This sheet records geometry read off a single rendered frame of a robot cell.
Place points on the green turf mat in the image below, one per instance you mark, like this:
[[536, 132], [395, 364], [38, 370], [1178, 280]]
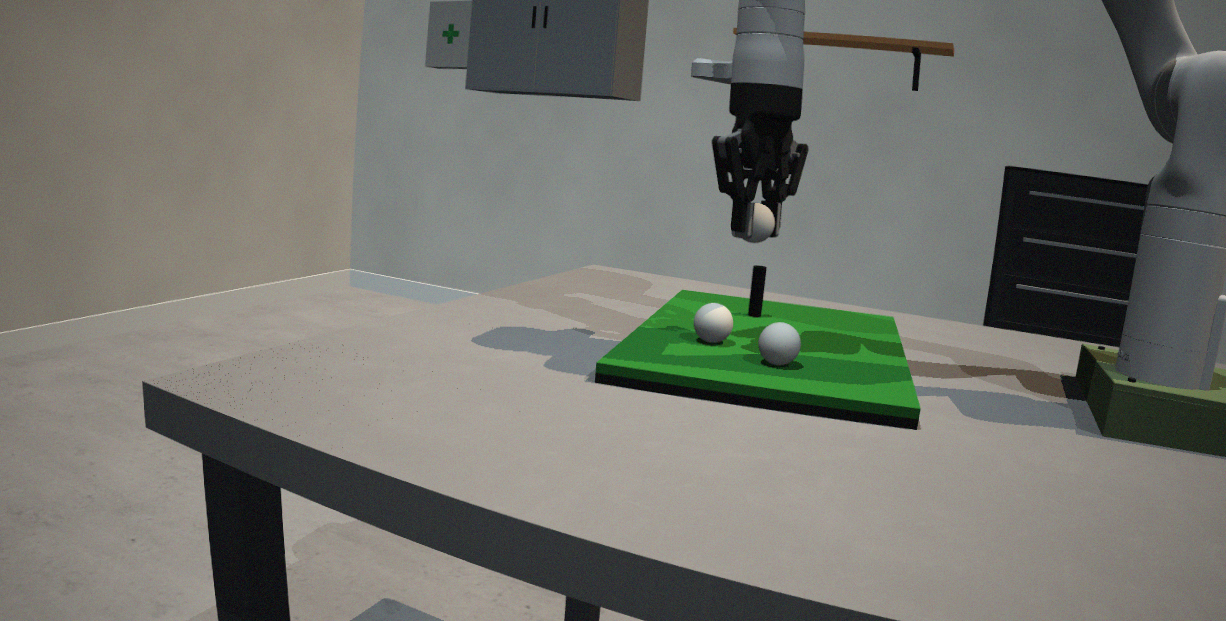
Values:
[[851, 365]]

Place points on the white ball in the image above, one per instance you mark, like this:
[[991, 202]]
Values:
[[779, 343], [763, 224], [713, 322]]

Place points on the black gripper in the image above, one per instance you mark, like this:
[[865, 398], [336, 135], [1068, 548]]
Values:
[[764, 114]]

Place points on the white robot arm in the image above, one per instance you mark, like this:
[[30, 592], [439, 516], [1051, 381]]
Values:
[[1176, 310]]

